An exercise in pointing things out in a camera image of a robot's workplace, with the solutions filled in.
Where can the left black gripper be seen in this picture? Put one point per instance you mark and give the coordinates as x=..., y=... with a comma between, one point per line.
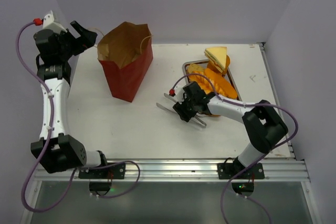
x=87, y=38

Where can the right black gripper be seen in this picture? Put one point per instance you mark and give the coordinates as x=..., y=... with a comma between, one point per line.
x=184, y=109

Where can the twisted yellow fake bread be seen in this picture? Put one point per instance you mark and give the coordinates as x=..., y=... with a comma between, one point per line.
x=205, y=79

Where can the steel tongs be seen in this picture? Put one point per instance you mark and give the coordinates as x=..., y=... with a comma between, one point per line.
x=181, y=111

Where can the seeded fake bread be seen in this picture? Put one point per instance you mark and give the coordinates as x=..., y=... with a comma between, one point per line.
x=194, y=68

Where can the long orange fake baguette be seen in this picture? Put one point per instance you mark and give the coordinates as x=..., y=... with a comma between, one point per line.
x=222, y=86

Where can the round orange fake bun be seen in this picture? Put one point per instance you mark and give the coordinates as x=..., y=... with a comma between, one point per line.
x=219, y=65

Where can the red paper bag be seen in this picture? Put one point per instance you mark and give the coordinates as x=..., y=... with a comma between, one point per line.
x=125, y=54

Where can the sliced fake bread piece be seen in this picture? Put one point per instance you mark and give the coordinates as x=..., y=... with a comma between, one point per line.
x=215, y=52

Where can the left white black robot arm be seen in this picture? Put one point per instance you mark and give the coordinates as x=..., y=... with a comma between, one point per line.
x=56, y=150

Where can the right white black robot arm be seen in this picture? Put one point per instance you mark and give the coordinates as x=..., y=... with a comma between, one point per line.
x=264, y=126

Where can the steel tray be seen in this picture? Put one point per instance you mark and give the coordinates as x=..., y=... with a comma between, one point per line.
x=204, y=63

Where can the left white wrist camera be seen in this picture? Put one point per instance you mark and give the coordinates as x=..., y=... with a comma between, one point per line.
x=50, y=21

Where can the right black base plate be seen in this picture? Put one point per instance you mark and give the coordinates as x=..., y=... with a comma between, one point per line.
x=227, y=171

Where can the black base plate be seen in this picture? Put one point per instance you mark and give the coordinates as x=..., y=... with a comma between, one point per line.
x=227, y=171
x=116, y=171

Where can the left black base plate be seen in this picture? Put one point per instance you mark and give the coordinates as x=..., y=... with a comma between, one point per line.
x=116, y=171

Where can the aluminium rail frame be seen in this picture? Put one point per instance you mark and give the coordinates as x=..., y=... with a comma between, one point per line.
x=204, y=170

